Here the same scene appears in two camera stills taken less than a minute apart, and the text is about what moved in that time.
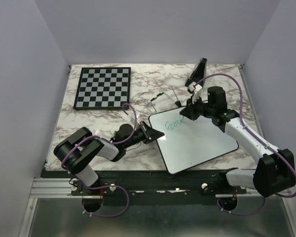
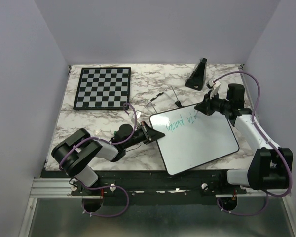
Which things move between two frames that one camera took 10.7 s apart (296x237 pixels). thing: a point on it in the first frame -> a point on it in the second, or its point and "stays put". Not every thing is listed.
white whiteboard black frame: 188,144 stays put
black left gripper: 149,133 stays put
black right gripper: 189,111 -> 205,107
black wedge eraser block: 198,74 stays put
